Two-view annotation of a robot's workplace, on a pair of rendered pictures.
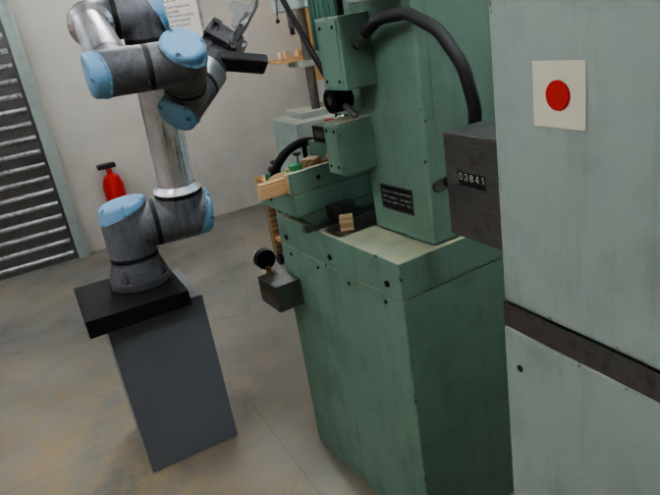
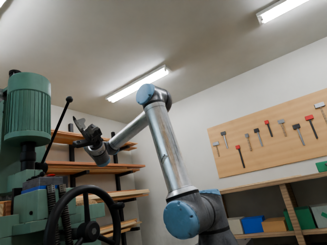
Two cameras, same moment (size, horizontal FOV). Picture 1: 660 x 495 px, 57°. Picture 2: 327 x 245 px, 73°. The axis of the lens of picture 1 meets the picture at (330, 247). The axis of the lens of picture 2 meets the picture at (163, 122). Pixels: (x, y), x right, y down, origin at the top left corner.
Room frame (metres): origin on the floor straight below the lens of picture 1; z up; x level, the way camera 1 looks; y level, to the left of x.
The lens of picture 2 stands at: (2.71, -0.15, 0.86)
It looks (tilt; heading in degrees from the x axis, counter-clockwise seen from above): 19 degrees up; 146
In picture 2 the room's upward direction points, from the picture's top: 10 degrees counter-clockwise
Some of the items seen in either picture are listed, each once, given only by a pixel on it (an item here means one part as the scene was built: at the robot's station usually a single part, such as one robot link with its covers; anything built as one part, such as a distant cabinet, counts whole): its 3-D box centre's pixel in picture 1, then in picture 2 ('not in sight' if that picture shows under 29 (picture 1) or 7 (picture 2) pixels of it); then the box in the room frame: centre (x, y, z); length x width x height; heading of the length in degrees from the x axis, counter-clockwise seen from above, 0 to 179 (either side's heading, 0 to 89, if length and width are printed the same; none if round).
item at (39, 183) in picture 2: (334, 128); (47, 183); (1.81, -0.07, 0.99); 0.13 x 0.11 x 0.06; 119
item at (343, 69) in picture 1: (345, 52); (34, 151); (1.36, -0.10, 1.22); 0.09 x 0.08 x 0.15; 29
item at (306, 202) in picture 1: (357, 169); (30, 222); (1.74, -0.12, 0.87); 0.61 x 0.30 x 0.06; 119
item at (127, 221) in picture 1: (130, 225); (207, 208); (1.83, 0.61, 0.79); 0.17 x 0.15 x 0.18; 110
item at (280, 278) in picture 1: (280, 290); not in sight; (1.62, 0.17, 0.58); 0.12 x 0.08 x 0.08; 29
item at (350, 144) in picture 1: (349, 144); not in sight; (1.39, -0.08, 1.02); 0.09 x 0.07 x 0.12; 119
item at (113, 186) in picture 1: (119, 205); not in sight; (4.11, 1.40, 0.30); 0.19 x 0.18 x 0.60; 25
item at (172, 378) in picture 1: (166, 365); not in sight; (1.83, 0.62, 0.27); 0.30 x 0.30 x 0.55; 25
